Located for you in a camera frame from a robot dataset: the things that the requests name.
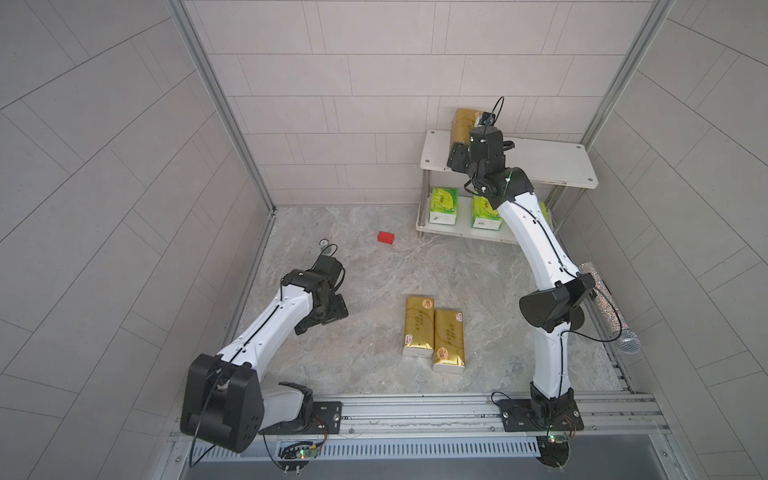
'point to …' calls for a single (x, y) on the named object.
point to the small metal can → (323, 243)
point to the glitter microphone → (625, 338)
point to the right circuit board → (554, 450)
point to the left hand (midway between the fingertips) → (332, 315)
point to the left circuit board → (296, 456)
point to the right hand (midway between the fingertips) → (461, 146)
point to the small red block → (385, 237)
